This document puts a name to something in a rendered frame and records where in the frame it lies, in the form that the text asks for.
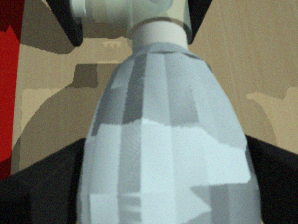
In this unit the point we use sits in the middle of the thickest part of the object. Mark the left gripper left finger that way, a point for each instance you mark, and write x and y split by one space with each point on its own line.
46 191

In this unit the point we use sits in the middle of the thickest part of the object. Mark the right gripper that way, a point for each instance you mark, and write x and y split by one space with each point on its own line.
62 11

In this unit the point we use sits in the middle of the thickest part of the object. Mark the red tray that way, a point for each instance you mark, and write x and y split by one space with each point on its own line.
11 15

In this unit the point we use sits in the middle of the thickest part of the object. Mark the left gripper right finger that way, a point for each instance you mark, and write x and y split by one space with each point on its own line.
276 171

